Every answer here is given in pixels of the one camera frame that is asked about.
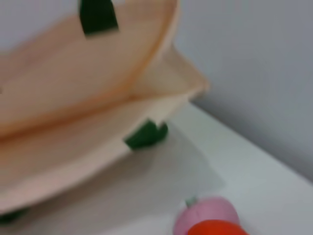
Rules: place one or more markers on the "pink toy peach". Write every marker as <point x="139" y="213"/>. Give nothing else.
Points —
<point x="210" y="210"/>

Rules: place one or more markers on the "orange toy fruit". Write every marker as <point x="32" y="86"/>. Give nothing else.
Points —
<point x="215" y="228"/>

